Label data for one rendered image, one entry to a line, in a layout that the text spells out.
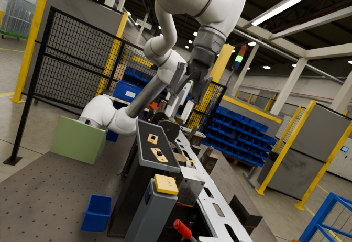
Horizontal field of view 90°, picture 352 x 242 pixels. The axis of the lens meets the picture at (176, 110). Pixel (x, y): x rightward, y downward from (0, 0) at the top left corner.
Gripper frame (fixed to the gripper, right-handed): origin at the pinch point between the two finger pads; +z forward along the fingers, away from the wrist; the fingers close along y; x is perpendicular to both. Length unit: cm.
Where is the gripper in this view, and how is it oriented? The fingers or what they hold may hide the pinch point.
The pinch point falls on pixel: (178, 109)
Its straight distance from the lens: 58.8
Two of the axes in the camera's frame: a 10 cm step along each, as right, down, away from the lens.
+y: 8.0, 2.4, 5.5
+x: -4.5, -3.6, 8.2
